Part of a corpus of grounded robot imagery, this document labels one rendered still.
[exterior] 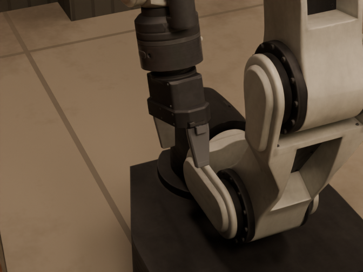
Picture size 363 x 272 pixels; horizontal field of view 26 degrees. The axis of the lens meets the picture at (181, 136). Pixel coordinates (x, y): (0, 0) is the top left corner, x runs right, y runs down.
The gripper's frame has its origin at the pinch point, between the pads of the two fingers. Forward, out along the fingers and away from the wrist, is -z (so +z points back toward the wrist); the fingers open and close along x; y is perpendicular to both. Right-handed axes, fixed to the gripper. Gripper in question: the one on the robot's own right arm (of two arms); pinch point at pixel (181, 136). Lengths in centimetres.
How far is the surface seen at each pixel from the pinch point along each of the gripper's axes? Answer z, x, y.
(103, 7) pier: -6, -157, 50
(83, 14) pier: -7, -158, 43
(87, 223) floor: -39, -66, 4
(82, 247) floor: -42, -59, -1
